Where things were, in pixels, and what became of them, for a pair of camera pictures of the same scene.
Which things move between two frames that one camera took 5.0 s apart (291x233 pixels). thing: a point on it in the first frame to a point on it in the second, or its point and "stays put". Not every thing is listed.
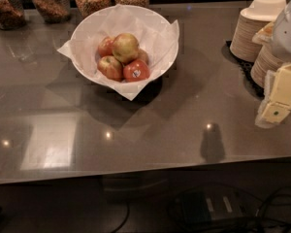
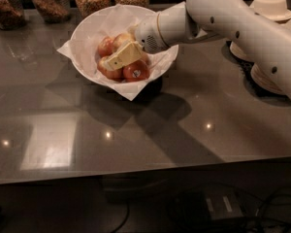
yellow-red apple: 125,48 stays put
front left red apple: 111,67 stays put
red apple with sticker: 136,70 stays put
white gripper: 287,33 to 147,34
